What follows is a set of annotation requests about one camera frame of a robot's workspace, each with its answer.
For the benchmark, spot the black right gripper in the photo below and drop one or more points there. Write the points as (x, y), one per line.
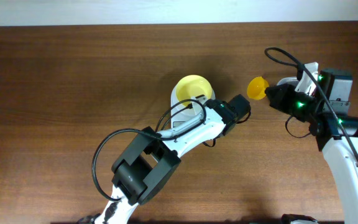
(278, 102)

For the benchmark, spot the yellow measuring scoop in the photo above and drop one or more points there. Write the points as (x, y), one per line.
(256, 88)

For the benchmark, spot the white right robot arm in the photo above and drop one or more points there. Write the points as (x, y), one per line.
(335, 131)

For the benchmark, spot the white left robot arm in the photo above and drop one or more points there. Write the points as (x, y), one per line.
(151, 158)

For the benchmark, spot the yellow plastic bowl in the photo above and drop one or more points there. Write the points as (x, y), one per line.
(191, 86)

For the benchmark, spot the white digital kitchen scale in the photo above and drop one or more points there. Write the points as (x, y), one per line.
(187, 111)

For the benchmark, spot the clear plastic container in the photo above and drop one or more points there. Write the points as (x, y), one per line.
(293, 81)

